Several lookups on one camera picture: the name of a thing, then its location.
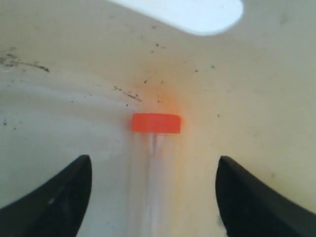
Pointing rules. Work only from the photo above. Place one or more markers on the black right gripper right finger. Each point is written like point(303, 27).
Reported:
point(250, 208)

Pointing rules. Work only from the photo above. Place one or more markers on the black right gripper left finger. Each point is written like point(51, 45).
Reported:
point(55, 209)

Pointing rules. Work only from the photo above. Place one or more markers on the small cream plastic bin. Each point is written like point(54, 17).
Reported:
point(72, 72)

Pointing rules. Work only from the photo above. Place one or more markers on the orange-capped clear tube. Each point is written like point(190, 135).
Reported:
point(152, 157)

